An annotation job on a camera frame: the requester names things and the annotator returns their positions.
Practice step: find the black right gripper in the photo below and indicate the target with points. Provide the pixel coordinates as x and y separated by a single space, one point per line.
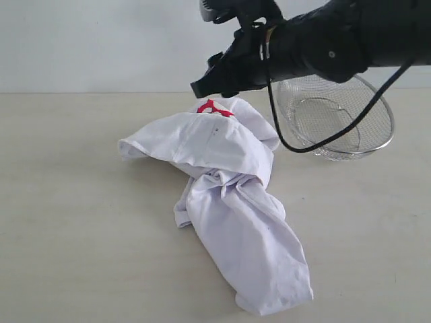
241 67

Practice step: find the white t-shirt red logo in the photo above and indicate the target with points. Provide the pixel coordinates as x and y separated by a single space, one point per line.
226 147

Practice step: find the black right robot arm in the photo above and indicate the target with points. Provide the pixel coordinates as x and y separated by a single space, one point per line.
334 41

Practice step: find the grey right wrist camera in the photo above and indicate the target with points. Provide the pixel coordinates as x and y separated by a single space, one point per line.
218 11

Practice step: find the metal wire mesh basket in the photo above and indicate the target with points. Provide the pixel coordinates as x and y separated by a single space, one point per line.
315 109

